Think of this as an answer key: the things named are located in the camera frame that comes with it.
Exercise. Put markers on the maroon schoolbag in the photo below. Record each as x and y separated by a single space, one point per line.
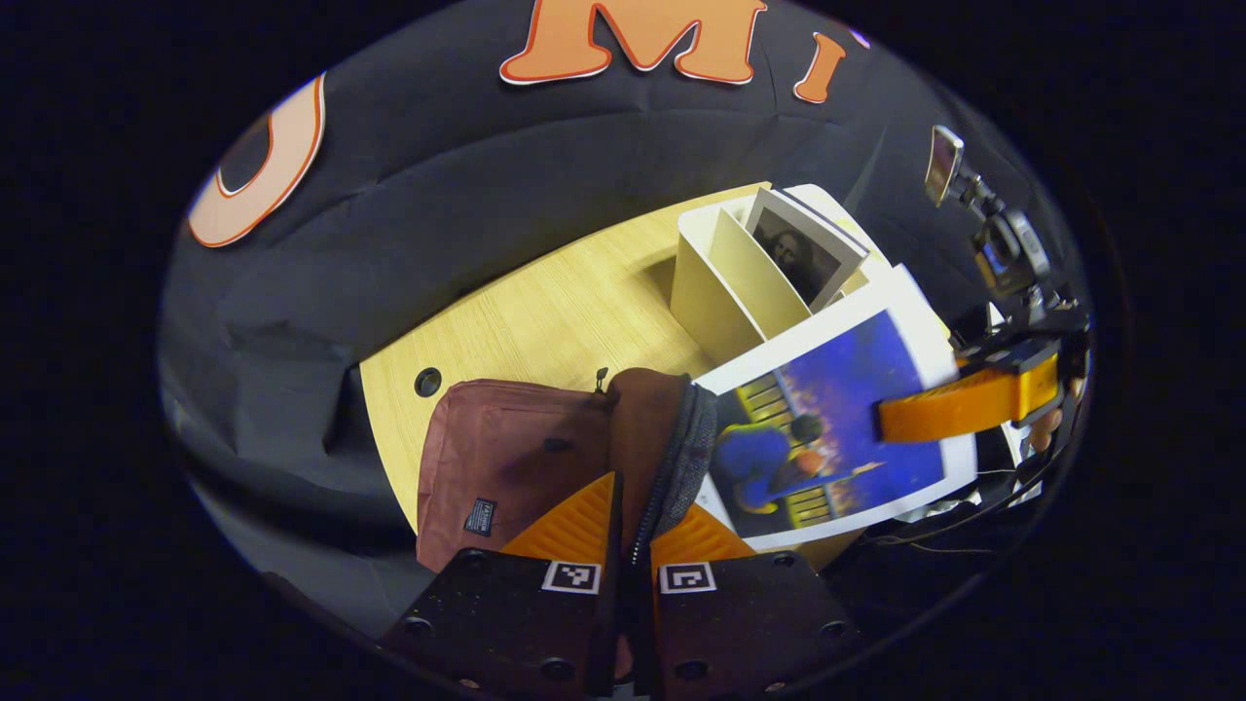
506 448

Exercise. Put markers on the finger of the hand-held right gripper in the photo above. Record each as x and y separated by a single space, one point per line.
954 409

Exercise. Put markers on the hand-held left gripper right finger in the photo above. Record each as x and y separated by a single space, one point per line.
740 623

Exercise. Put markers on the white plastic bookshelf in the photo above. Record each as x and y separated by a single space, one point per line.
720 292

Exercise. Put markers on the white portrait cover book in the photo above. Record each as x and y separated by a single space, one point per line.
803 258

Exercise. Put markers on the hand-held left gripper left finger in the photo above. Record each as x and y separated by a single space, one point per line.
506 623

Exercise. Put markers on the blue cover book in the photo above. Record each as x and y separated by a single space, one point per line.
837 389

